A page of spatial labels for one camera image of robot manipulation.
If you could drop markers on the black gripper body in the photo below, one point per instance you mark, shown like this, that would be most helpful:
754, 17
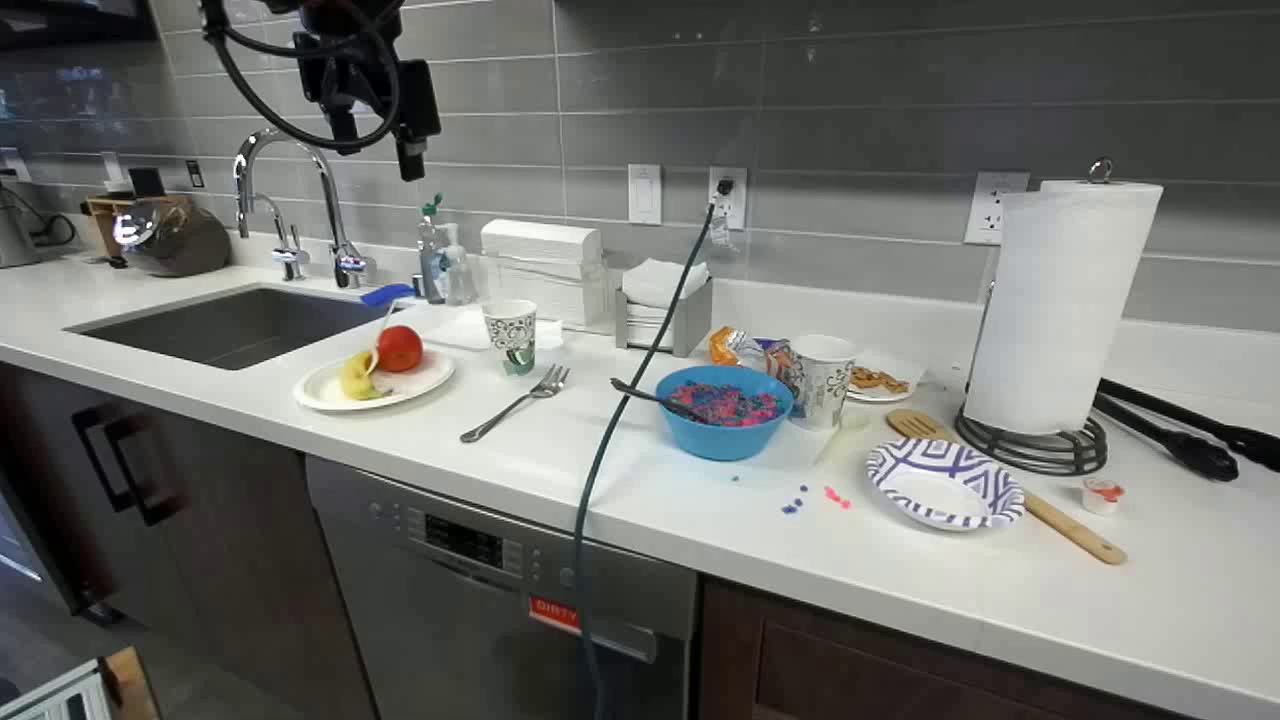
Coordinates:
403, 94

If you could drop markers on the black spoon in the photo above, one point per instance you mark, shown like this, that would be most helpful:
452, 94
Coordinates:
645, 394

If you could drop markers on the floral print paper cup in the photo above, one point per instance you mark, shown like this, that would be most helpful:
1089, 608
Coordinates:
512, 333

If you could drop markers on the coloured beads in bowl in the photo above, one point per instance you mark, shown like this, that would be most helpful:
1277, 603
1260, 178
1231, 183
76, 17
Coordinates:
742, 405

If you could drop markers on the blue patterned paper bowl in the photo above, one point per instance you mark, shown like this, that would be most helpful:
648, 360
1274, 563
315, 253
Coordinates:
941, 481

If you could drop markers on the clear soap bottle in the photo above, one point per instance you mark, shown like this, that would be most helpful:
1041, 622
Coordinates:
440, 266

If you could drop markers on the chrome kitchen faucet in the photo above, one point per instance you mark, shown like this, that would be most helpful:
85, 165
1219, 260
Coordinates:
347, 253

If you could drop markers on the small chrome tap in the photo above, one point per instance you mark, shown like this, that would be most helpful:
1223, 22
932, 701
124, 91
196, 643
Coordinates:
284, 245

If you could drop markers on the blue sponge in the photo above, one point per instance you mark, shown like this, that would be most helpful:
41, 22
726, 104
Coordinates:
390, 297

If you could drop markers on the red apple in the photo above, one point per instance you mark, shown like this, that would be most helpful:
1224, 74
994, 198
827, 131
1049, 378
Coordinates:
399, 351

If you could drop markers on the yellow banana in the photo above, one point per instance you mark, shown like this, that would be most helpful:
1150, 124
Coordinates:
357, 378

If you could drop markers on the white fruit plate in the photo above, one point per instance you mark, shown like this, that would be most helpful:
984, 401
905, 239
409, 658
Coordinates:
415, 386

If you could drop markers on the steel sink basin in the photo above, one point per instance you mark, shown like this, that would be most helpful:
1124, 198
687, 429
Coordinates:
225, 324

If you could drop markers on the metal fork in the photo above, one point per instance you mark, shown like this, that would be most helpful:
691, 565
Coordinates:
512, 405

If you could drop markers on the grey kettle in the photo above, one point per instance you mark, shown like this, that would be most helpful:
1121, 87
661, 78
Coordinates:
26, 221

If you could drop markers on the orange snack bag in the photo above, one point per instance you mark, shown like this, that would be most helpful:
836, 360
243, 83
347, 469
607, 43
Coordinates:
726, 346

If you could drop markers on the dark wood cabinet door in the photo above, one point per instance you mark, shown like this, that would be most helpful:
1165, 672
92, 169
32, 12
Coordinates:
853, 667
225, 534

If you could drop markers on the stainless dishwasher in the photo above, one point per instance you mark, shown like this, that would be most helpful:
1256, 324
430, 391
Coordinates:
440, 603

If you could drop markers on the spilled blue beads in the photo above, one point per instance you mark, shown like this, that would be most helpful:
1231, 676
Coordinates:
795, 502

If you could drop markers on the small white snack plate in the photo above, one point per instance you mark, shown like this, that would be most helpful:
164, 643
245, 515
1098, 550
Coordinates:
880, 381

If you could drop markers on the spilled red beads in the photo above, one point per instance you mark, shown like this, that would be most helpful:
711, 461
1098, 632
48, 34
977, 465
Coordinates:
836, 499

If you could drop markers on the white paper towel roll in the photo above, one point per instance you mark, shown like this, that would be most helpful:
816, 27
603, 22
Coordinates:
1061, 307

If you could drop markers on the wooden spatula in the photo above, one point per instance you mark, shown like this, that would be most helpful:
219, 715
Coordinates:
1075, 529

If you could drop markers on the small red white cap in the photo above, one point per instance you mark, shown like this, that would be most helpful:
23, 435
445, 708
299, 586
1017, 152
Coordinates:
1100, 499

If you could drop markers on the black tongs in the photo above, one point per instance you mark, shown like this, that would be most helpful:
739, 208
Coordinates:
1187, 448

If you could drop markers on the white blank wall plate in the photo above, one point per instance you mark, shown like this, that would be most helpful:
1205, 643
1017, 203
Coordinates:
645, 192

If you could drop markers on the white wall outlet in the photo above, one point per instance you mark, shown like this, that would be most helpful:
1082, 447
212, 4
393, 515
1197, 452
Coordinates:
729, 205
984, 208

